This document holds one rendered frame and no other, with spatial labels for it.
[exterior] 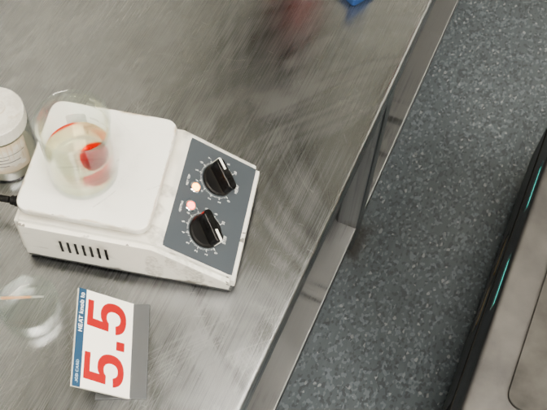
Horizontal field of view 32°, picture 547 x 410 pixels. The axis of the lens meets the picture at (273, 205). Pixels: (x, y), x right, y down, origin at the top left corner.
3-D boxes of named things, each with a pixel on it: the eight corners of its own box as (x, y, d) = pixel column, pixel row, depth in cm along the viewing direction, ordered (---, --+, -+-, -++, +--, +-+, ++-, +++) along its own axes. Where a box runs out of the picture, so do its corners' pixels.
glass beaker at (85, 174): (33, 178, 84) (15, 123, 77) (84, 133, 87) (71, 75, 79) (90, 222, 82) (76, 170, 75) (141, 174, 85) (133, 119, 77)
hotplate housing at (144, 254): (260, 180, 95) (262, 134, 88) (233, 297, 88) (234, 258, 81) (44, 141, 96) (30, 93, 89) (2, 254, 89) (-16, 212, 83)
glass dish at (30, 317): (14, 349, 85) (9, 340, 83) (-8, 299, 87) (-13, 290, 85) (72, 322, 86) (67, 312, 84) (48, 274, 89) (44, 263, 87)
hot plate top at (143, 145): (180, 125, 88) (179, 120, 87) (147, 237, 82) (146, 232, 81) (54, 103, 89) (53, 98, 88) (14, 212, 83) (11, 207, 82)
